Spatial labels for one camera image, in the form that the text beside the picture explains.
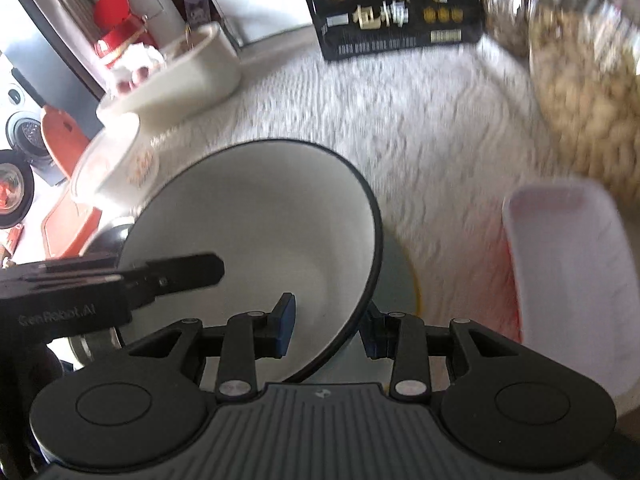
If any glass jar of dark seeds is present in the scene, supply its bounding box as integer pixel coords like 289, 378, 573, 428
480, 0, 536, 58

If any black snack bag gold text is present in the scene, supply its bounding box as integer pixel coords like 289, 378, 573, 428
306, 0, 484, 62

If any red vase gold band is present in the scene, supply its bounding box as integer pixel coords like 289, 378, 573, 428
93, 0, 157, 68

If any pink egg-shaped toy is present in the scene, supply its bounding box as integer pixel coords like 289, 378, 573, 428
115, 66, 150, 96

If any glass jar of peanuts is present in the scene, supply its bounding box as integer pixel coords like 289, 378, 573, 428
529, 0, 639, 205

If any orange plastic chair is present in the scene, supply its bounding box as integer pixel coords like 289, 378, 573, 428
41, 105, 102, 259

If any blue bowl white inside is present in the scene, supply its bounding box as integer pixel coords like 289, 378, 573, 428
119, 140, 419, 384

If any white paper bowl orange print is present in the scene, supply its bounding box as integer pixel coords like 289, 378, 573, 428
70, 112, 160, 214

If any white rectangular foam tray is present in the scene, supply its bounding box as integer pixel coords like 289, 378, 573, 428
502, 179, 639, 396

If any white lace tablecloth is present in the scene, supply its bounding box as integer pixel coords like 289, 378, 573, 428
152, 28, 570, 338

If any cream plastic organizer box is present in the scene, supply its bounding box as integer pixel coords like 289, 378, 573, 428
96, 23, 242, 131

